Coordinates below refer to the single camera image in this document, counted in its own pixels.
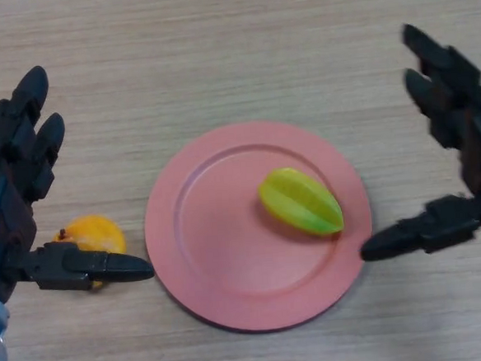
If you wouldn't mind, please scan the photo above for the orange fruit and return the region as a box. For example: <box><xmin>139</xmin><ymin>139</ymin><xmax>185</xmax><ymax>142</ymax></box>
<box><xmin>51</xmin><ymin>212</ymin><xmax>131</xmax><ymax>293</ymax></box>

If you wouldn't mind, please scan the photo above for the pink round plate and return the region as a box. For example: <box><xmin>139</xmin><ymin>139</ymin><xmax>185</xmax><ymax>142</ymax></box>
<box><xmin>137</xmin><ymin>113</ymin><xmax>380</xmax><ymax>341</ymax></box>

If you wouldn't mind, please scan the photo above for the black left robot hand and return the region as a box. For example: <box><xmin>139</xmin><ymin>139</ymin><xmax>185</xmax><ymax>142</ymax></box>
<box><xmin>0</xmin><ymin>58</ymin><xmax>156</xmax><ymax>306</ymax></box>

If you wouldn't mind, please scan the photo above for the yellow starfruit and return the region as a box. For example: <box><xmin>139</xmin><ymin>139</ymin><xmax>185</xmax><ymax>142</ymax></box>
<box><xmin>256</xmin><ymin>164</ymin><xmax>346</xmax><ymax>241</ymax></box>

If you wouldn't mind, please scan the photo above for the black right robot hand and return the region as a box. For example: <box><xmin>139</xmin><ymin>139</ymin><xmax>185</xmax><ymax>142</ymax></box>
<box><xmin>343</xmin><ymin>18</ymin><xmax>481</xmax><ymax>263</ymax></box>

